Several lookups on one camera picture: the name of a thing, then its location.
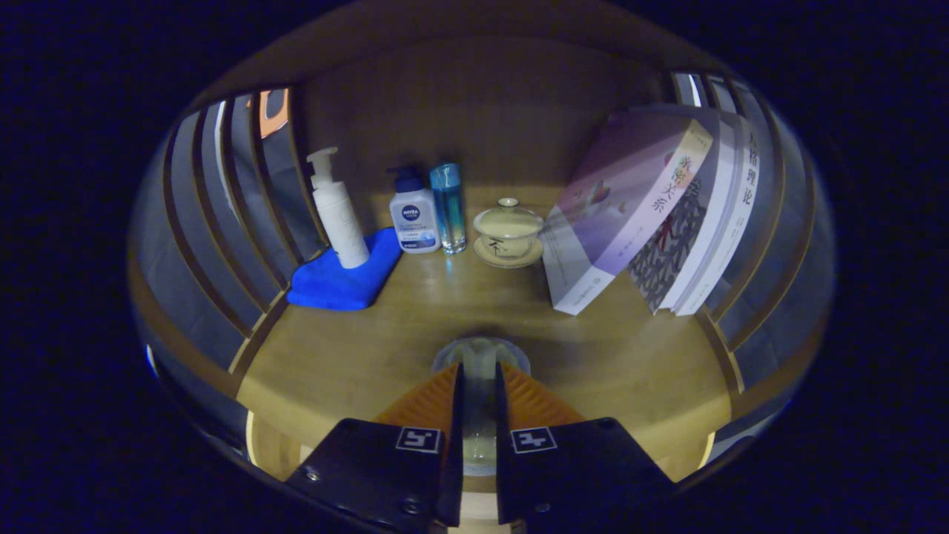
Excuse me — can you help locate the white bottle with blue cap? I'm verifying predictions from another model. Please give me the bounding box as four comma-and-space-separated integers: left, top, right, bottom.
387, 165, 443, 255

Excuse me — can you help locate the blue folded cloth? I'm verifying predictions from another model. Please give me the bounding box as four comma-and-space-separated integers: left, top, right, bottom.
286, 226, 403, 312

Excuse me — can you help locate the purple book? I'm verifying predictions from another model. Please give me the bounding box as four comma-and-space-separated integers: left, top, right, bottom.
539, 111, 714, 317

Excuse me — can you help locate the white book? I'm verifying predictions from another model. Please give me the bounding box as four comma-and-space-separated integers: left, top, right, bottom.
673, 122, 762, 317

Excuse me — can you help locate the green handled scrub sponge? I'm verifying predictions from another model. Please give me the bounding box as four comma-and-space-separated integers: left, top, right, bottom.
432, 336, 532, 475

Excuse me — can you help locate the white pump bottle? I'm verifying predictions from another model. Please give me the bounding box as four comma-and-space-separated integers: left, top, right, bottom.
306, 146, 371, 270

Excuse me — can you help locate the wooden countertop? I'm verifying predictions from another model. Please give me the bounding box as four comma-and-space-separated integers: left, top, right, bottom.
236, 184, 735, 531

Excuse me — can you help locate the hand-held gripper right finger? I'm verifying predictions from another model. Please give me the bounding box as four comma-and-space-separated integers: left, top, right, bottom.
495, 362, 677, 533

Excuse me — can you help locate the clear blue bottle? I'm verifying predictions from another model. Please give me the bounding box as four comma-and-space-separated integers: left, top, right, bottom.
429, 162, 468, 256

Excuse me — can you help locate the wooden cabinet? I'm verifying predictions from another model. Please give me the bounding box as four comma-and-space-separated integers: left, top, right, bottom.
126, 0, 839, 505

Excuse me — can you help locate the cream lidded tea cup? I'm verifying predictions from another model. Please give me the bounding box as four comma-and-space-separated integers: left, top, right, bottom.
472, 197, 546, 269

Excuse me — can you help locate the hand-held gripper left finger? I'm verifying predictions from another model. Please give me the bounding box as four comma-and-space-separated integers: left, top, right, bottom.
285, 362, 466, 533

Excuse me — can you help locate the patterned cover book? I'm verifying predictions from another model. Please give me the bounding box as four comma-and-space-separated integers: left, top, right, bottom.
629, 115, 742, 314

